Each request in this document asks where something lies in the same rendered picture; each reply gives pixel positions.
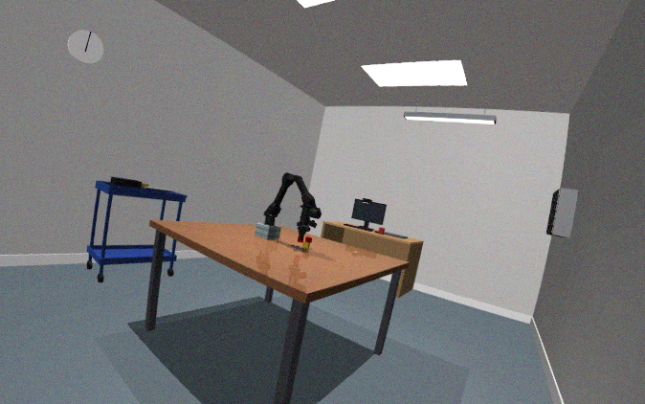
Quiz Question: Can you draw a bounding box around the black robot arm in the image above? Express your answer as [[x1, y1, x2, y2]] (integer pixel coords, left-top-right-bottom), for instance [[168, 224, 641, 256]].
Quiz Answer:
[[264, 172, 322, 228]]

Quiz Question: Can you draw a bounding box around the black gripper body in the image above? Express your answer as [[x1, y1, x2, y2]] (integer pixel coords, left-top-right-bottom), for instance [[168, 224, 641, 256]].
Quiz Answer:
[[297, 215, 310, 232]]

